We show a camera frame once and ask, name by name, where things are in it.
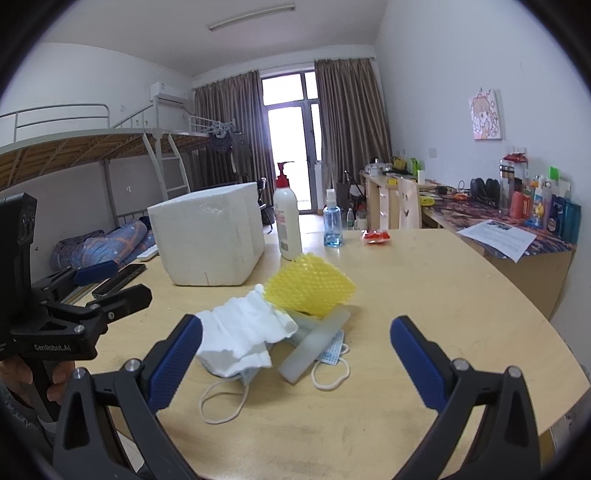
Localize metal bunk bed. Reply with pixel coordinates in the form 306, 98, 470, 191
1, 96, 237, 226

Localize glass balcony door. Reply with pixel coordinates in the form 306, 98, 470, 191
263, 69, 324, 214

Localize white lotion pump bottle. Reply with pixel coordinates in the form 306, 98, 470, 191
273, 162, 303, 261

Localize wooden desk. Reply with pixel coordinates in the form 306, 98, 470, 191
363, 174, 576, 319

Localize white air conditioner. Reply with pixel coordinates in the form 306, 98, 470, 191
150, 82, 189, 105

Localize ceiling tube light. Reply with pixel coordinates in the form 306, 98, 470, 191
207, 4, 297, 32

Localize blue plaid quilt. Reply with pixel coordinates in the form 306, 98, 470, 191
50, 220, 155, 271

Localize blue spray bottle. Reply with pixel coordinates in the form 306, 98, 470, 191
322, 189, 342, 248

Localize white printed paper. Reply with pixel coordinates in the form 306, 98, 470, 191
458, 220, 536, 263

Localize white tissue stack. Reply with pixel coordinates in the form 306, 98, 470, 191
197, 284, 298, 378

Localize wooden smiley chair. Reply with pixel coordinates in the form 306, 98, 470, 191
398, 178, 422, 229

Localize left brown curtain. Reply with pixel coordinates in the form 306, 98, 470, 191
190, 70, 276, 201

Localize brown curtain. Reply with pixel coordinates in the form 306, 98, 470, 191
315, 58, 392, 189
190, 70, 276, 201

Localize white foam strip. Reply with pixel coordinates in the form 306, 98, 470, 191
279, 305, 351, 384

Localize white styrofoam box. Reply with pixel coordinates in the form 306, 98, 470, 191
148, 183, 264, 287

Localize person's left hand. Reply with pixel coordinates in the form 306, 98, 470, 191
1, 357, 75, 406

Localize right brown curtain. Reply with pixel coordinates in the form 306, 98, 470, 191
315, 58, 392, 189

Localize blue face mask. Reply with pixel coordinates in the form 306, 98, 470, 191
197, 327, 352, 426

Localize red snack packet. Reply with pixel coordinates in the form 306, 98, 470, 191
362, 230, 391, 245

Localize yellow foam net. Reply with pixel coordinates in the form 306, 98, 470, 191
263, 253, 356, 317

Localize black headphones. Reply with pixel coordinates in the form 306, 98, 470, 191
470, 178, 500, 208

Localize pink cartoon wall picture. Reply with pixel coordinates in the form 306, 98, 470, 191
469, 88, 502, 141

